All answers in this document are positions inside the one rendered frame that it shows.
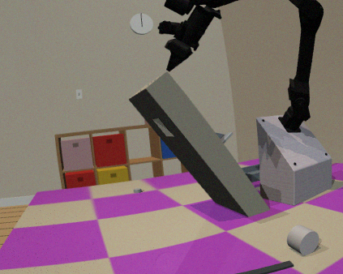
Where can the dark grey flat bar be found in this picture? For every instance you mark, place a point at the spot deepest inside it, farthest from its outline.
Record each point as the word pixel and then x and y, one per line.
pixel 269 269

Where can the grey cylinder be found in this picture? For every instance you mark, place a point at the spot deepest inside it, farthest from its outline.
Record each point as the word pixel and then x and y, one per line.
pixel 302 239

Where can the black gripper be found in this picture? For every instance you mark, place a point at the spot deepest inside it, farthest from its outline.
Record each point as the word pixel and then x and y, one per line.
pixel 181 48

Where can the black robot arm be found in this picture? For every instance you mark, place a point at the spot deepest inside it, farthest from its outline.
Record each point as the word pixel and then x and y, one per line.
pixel 310 14

